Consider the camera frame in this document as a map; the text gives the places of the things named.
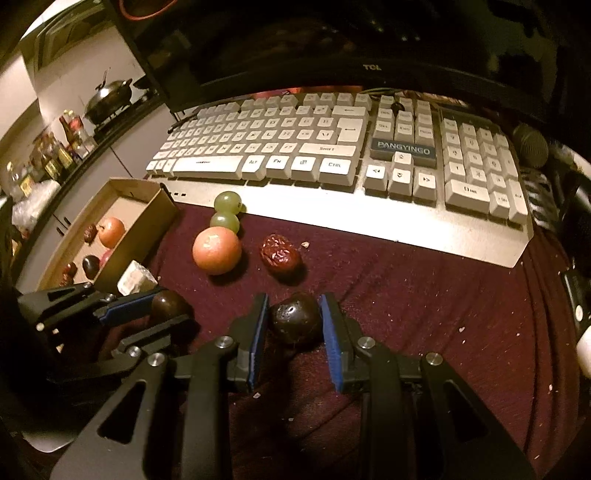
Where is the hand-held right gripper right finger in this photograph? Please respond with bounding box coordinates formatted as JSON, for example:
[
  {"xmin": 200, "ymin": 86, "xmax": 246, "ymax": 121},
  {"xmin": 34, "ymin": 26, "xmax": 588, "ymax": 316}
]
[{"xmin": 318, "ymin": 292, "xmax": 536, "ymax": 480}]

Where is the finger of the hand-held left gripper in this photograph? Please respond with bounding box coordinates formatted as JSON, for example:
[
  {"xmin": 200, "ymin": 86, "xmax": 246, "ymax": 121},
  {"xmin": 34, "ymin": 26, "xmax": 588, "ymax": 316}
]
[
  {"xmin": 18, "ymin": 282, "xmax": 155, "ymax": 325},
  {"xmin": 99, "ymin": 315, "xmax": 199, "ymax": 366}
]

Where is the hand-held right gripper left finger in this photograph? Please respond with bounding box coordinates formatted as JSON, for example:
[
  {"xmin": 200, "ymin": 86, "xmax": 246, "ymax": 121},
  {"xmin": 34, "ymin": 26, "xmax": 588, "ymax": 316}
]
[{"xmin": 50, "ymin": 292, "xmax": 271, "ymax": 480}]

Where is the white crumbly block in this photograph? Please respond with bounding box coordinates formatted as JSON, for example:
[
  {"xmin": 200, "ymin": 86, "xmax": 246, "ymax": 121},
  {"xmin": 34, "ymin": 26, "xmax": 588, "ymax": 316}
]
[{"xmin": 117, "ymin": 261, "xmax": 158, "ymax": 296}]

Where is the cardboard box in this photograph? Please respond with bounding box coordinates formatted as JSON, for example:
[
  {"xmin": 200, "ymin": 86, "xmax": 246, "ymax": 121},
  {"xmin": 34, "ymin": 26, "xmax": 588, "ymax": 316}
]
[{"xmin": 34, "ymin": 178, "xmax": 181, "ymax": 296}]

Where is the green grape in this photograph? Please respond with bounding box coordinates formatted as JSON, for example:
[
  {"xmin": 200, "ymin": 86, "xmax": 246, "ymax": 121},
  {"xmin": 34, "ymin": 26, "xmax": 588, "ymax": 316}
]
[
  {"xmin": 213, "ymin": 191, "xmax": 244, "ymax": 214},
  {"xmin": 210, "ymin": 212, "xmax": 241, "ymax": 234}
]

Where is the dark red cloth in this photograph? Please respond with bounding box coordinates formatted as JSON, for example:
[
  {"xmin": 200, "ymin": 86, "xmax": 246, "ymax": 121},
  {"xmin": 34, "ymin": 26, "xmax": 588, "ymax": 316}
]
[{"xmin": 148, "ymin": 203, "xmax": 591, "ymax": 480}]

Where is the white computer keyboard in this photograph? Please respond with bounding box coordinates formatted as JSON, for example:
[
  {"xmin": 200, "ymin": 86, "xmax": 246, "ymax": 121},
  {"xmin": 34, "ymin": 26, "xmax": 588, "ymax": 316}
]
[{"xmin": 144, "ymin": 91, "xmax": 535, "ymax": 268}]

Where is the clear plastic bag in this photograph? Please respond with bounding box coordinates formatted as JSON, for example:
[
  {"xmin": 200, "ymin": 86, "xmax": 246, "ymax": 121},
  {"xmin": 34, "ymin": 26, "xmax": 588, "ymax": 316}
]
[{"xmin": 11, "ymin": 178, "xmax": 63, "ymax": 227}]

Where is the white kitchen cabinet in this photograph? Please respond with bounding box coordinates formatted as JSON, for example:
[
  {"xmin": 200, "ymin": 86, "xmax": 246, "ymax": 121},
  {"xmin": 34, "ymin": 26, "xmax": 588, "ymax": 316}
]
[{"xmin": 14, "ymin": 108, "xmax": 171, "ymax": 278}]

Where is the row of condiment bottles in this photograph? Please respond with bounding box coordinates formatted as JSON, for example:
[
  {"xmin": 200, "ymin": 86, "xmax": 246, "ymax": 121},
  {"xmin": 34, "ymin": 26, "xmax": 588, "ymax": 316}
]
[{"xmin": 0, "ymin": 108, "xmax": 99, "ymax": 204}]

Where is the metal wok with lid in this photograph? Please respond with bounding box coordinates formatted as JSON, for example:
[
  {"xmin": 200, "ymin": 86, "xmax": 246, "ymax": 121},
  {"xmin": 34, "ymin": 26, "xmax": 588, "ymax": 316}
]
[{"xmin": 84, "ymin": 69, "xmax": 136, "ymax": 125}]

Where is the small black device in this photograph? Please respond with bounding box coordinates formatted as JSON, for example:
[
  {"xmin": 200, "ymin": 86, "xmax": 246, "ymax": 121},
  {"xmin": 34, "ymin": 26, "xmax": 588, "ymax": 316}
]
[{"xmin": 560, "ymin": 270, "xmax": 591, "ymax": 325}]

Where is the silver pill blister pack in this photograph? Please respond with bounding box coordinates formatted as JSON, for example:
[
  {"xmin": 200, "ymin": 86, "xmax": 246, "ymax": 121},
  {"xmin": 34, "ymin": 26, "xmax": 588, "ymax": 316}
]
[{"xmin": 525, "ymin": 168, "xmax": 560, "ymax": 228}]

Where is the black microphone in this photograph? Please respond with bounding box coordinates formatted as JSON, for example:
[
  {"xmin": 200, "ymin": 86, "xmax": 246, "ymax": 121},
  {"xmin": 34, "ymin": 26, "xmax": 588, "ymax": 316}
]
[{"xmin": 512, "ymin": 122, "xmax": 591, "ymax": 241}]

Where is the black computer monitor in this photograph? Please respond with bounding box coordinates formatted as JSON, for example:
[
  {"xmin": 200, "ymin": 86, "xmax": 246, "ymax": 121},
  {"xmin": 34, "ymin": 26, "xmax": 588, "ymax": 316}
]
[{"xmin": 104, "ymin": 0, "xmax": 591, "ymax": 121}]

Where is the orange cable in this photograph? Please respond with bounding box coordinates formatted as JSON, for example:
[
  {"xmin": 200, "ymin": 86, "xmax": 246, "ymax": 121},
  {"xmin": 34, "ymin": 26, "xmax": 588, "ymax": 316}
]
[{"xmin": 117, "ymin": 0, "xmax": 172, "ymax": 21}]

